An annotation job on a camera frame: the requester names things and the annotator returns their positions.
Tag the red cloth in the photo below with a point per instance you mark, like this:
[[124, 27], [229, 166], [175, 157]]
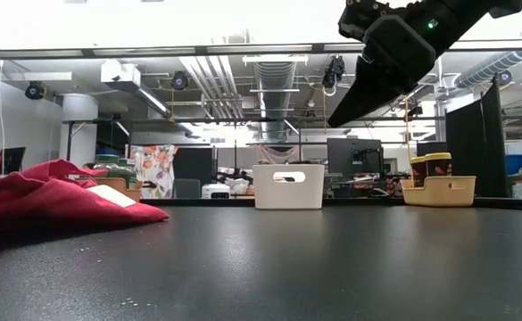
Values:
[[42, 200]]

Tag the black table frame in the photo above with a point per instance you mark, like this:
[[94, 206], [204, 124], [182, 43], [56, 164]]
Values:
[[225, 203]]

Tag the floral cloth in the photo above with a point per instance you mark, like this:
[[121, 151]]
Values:
[[153, 165]]

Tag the black hanging device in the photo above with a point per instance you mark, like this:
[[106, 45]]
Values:
[[334, 71]]

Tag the tan plastic bin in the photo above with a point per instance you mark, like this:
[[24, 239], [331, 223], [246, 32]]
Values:
[[439, 194]]

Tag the black desk monitor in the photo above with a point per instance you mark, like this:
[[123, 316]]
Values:
[[350, 153]]

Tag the blue storage bin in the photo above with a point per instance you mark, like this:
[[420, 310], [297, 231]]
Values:
[[517, 164]]

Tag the black overhead frame bar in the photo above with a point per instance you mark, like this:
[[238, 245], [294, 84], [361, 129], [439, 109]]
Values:
[[88, 52]]

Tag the white ceiling light bar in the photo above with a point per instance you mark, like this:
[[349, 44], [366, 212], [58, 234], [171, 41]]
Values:
[[37, 76]]

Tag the white plastic bin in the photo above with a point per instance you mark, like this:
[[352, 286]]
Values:
[[287, 196]]

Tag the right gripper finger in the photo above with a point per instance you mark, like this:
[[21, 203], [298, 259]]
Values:
[[363, 98]]

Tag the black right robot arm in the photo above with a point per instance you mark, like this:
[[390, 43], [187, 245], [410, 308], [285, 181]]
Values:
[[466, 11]]

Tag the white printer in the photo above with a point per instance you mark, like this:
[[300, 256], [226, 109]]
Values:
[[216, 191]]

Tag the silver ceiling duct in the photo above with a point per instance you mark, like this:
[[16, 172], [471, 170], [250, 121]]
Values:
[[275, 80], [488, 69]]

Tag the tall black partition panel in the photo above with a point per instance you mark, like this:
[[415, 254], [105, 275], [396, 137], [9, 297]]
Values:
[[474, 156]]

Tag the white ceiling unit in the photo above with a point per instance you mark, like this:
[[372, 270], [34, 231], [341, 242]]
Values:
[[118, 71]]

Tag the yellow-lid spice jar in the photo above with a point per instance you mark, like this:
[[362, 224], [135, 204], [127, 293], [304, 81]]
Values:
[[439, 166], [417, 171]]

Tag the white round column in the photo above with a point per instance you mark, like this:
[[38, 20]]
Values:
[[80, 134]]

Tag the white ceiling light panel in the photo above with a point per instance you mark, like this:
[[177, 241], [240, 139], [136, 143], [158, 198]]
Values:
[[274, 59]]

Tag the black ceiling camera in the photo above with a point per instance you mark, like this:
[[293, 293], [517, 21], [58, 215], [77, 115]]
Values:
[[504, 77], [35, 90], [179, 80]]

